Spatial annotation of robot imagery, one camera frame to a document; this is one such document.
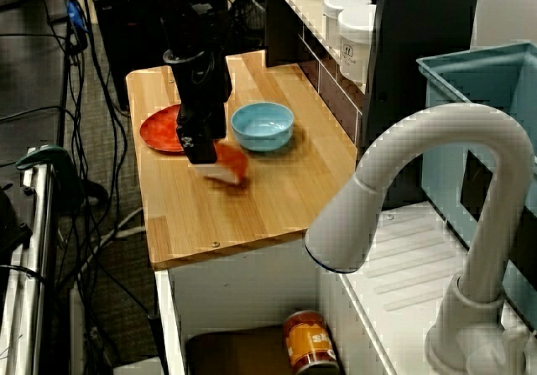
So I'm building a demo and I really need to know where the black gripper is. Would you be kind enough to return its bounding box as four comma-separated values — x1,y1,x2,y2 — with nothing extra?
162,49,233,165

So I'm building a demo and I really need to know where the salmon sushi toy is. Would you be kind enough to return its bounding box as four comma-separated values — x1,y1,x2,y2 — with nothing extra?
193,142,249,186

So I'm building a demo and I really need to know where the light blue bowl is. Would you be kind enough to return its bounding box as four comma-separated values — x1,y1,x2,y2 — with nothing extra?
230,102,295,153

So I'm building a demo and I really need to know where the red round plate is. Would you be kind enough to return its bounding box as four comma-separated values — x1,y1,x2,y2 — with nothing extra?
138,104,188,154

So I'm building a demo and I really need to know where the black computer tower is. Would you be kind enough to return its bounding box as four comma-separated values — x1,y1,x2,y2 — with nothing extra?
92,0,230,112

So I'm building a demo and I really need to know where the dark shelf side panel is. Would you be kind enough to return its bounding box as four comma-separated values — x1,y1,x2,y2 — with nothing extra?
263,0,304,69
362,0,479,208

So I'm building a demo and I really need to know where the cream shelf board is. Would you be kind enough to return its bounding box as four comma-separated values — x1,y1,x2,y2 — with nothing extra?
268,0,366,96

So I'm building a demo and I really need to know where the plain white lidded canister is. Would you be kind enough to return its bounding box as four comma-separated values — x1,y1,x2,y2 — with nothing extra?
321,0,373,53

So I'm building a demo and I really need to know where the blue plug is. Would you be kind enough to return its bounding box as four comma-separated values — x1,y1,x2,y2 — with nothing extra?
65,1,87,32

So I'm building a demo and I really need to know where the white canister with logo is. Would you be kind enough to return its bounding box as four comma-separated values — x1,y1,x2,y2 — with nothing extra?
336,4,377,86

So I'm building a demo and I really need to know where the grey desk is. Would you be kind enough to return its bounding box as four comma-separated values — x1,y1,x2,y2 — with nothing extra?
0,0,70,170

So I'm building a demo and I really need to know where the grey toy faucet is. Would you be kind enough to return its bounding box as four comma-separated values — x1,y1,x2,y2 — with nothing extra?
304,102,536,375

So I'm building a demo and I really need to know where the black device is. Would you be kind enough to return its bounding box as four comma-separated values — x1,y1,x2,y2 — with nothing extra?
0,184,33,267

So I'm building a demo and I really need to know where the brown cardboard sheet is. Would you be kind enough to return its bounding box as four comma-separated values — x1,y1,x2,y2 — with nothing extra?
184,326,295,375

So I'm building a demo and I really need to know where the orange soup can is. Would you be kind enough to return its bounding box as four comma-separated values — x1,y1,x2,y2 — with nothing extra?
281,310,341,375

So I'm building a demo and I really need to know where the white sink with drainboard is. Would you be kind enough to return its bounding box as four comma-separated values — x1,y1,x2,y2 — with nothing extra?
153,201,537,375

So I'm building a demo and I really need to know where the teal plastic bin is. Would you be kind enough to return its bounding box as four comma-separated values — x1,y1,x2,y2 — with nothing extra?
414,43,537,330

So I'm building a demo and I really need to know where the white cable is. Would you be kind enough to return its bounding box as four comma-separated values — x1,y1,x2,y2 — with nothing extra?
79,206,146,271

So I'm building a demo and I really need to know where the aluminium frame rail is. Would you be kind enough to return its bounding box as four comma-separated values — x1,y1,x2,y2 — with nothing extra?
0,156,58,375

